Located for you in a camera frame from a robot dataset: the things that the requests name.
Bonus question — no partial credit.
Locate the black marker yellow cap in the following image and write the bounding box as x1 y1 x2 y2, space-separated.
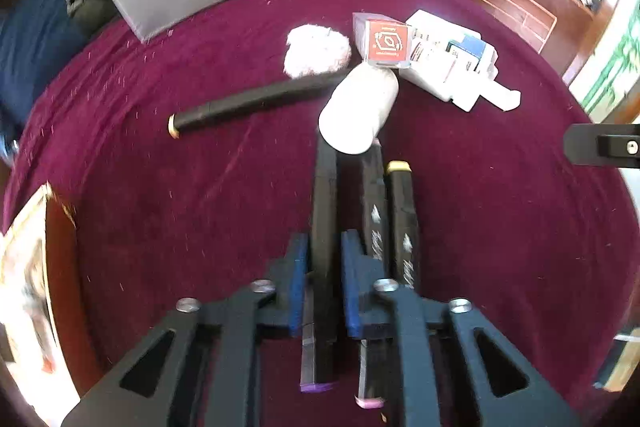
385 161 422 291

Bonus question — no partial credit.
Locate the white fluffy cotton pad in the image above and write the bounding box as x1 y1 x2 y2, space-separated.
282 24 353 80

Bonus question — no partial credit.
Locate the green patterned white panel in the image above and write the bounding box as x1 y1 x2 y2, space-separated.
570 2 640 124

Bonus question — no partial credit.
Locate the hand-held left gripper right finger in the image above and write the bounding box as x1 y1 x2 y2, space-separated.
341 229 583 427

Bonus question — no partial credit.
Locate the black marker gold cap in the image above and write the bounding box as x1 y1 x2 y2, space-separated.
167 71 352 140

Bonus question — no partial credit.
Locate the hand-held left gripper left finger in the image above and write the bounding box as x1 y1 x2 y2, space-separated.
60 232 311 427

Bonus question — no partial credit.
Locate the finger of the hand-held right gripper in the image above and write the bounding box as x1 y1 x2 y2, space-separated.
562 123 640 168

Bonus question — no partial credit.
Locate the orange-red small box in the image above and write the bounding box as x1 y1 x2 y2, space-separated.
352 12 416 68

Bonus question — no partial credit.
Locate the gold-rimmed cardboard box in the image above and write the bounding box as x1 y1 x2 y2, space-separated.
0 182 107 408

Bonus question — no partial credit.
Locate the dark blue clothing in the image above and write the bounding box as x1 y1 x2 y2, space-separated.
0 0 122 164

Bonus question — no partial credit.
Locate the black marker pink cap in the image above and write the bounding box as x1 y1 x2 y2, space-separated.
355 144 389 409

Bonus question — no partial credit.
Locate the blue white medicine box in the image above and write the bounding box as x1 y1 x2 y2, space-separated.
445 33 489 75

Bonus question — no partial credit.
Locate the white bottle red label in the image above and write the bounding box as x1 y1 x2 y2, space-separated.
318 64 400 156

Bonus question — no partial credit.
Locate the black marker purple cap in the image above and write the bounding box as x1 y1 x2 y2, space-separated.
299 134 339 394

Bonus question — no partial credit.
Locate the white long medicine carton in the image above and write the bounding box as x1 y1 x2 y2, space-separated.
400 9 522 113

